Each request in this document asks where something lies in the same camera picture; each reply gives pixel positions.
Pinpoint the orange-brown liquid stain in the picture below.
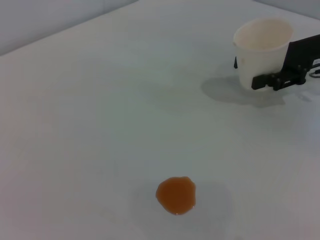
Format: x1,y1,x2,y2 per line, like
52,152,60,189
155,176,197,216

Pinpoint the white paper cup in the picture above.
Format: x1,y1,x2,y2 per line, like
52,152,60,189
232,16,295,92

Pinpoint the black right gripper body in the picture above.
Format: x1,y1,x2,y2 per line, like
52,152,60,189
281,34,320,73

